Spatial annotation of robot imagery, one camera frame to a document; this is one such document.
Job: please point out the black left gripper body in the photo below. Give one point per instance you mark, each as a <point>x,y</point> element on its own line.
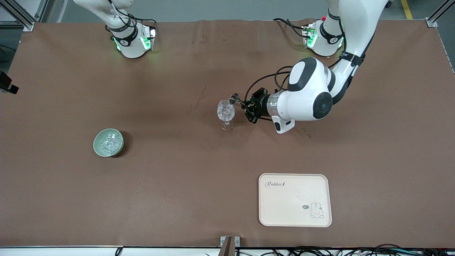
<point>262,105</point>

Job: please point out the small metal measuring cup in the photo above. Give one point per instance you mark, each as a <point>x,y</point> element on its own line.
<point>234,98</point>

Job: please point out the pile of clear ice cubes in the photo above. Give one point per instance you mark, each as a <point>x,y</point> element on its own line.
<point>109,144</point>

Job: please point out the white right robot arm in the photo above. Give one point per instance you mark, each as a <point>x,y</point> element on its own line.
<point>131,46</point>

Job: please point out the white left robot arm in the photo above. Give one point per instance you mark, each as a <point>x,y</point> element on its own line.
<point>309,99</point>

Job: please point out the clear stemmed wine glass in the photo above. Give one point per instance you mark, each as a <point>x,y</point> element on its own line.
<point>226,112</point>

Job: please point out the grey base connector box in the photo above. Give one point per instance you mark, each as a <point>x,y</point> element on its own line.
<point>308,35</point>
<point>151,37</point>

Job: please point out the cream rabbit print tray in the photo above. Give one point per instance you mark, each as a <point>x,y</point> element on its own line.
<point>284,206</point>

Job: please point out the pale green ceramic bowl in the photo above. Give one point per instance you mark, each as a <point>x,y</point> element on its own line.
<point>98,140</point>

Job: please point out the brown table cover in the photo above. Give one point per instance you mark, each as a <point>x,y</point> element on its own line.
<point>177,195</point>

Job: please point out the brown upright bar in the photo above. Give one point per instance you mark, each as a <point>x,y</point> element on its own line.
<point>227,249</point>

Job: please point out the white table edge strip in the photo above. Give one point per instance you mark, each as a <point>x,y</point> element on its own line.
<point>71,251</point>

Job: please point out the aluminium frame post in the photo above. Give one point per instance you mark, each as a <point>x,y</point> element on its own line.
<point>435,19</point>
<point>21,16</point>

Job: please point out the silver metal bracket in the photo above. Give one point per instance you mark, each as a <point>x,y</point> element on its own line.
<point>237,241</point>

